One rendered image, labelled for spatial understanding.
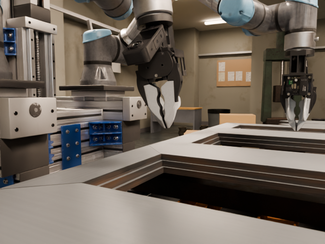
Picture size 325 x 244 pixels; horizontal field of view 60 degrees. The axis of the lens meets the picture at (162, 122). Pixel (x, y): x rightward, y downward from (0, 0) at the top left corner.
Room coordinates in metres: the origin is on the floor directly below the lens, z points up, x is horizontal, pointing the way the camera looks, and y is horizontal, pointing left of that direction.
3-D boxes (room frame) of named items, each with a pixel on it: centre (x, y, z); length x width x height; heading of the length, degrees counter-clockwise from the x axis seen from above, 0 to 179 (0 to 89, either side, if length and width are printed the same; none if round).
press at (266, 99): (6.58, -2.77, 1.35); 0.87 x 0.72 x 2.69; 64
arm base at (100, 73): (1.20, 0.27, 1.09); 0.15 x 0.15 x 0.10
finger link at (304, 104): (0.75, -0.37, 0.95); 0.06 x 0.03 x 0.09; 151
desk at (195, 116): (7.57, -0.37, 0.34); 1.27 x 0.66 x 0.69; 65
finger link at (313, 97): (0.76, -0.39, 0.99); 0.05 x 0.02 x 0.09; 61
